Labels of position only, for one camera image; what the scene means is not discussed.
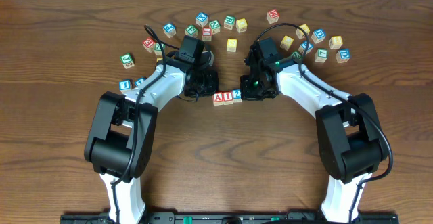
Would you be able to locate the green F block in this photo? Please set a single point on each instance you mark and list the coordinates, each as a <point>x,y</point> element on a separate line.
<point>191,30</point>

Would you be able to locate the green L block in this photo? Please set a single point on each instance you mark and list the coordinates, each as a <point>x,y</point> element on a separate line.
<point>321,55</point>

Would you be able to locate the red H block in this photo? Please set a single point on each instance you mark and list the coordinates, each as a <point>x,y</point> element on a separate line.
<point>207,34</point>

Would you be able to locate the green Z block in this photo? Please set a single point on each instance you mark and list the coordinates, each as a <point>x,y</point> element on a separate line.
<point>296,55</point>

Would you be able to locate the blue 5 block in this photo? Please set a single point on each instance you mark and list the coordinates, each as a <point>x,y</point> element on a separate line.
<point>305,47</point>

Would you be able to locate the red M block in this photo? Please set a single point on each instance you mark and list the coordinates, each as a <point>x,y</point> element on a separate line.
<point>272,16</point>

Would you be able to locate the blue 2 block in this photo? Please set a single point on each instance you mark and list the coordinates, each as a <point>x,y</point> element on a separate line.
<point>237,96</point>

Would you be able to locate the red I block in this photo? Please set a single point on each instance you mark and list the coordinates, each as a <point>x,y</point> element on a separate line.
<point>227,98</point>

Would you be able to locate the blue d block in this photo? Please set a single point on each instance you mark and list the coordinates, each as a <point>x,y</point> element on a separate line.
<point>318,35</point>
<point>343,55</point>

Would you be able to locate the blue D block right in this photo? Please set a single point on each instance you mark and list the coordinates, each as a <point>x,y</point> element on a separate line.
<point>343,55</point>

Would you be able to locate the blue X block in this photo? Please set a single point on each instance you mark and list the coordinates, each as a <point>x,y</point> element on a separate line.
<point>201,19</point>

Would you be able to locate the red U block centre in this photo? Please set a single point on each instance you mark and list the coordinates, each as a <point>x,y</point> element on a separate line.
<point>207,58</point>

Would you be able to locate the blue T block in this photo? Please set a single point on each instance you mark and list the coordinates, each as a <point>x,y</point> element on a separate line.
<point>138,82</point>

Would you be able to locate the green N block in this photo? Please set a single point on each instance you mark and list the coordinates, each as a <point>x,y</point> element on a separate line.
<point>215,26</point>

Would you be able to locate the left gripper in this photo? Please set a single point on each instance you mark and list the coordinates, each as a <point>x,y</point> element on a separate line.
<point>208,84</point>

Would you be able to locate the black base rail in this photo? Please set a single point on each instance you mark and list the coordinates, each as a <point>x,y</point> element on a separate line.
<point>172,218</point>

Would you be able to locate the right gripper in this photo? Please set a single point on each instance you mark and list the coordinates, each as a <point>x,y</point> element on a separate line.
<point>250,88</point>

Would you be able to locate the green B block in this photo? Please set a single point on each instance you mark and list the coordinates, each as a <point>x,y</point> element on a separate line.
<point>229,22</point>

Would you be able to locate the yellow block left of cluster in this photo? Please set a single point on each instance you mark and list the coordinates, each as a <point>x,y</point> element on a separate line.
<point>286,42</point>

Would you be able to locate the yellow block top centre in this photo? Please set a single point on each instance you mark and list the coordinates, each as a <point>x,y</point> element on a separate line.
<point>241,25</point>

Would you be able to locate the red A block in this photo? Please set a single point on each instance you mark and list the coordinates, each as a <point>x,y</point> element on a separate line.
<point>217,99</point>

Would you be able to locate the green J block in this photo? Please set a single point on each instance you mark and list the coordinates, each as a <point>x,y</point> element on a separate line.
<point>127,61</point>

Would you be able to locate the blue L block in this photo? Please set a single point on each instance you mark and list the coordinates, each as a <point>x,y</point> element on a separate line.
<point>125,86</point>

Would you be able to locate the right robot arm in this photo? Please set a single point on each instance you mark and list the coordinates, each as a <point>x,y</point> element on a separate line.
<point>351,141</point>

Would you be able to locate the yellow 8 block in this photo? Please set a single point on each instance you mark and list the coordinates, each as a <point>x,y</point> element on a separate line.
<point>335,42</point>

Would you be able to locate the yellow block top right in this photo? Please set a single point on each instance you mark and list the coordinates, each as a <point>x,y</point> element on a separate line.
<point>302,31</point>

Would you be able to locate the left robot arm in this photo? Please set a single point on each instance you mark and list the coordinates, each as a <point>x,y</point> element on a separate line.
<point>121,137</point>

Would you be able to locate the blue P block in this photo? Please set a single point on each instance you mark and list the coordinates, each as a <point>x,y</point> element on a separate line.
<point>169,30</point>

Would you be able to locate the blue D block upper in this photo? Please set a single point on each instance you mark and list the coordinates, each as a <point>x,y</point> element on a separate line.
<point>318,35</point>

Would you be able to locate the green R block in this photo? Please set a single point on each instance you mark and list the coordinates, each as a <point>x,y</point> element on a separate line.
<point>158,49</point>

